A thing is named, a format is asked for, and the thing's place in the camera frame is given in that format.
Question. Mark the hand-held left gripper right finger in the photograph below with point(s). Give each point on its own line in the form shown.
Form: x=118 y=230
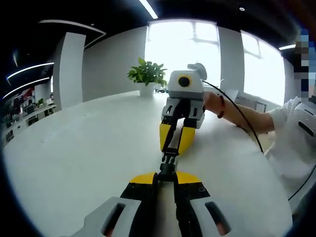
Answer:
x=190 y=195

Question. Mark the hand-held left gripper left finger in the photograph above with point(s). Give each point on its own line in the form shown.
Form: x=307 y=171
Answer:
x=140 y=195

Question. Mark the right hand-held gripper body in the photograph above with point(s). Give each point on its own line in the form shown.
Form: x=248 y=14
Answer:
x=195 y=86

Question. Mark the black socket buckle part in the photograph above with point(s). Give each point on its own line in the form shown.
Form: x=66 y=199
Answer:
x=168 y=172

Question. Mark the person's right hand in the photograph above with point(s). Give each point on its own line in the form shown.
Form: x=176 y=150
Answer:
x=212 y=102

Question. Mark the potted green plant white pot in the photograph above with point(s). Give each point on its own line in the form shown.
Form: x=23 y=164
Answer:
x=146 y=90

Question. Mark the long ceiling light strip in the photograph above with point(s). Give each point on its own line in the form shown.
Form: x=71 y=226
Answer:
x=149 y=9

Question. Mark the white chest device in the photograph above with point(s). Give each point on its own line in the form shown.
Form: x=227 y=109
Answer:
x=301 y=118

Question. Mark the row of white office desks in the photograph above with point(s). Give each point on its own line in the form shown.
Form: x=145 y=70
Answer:
x=40 y=111

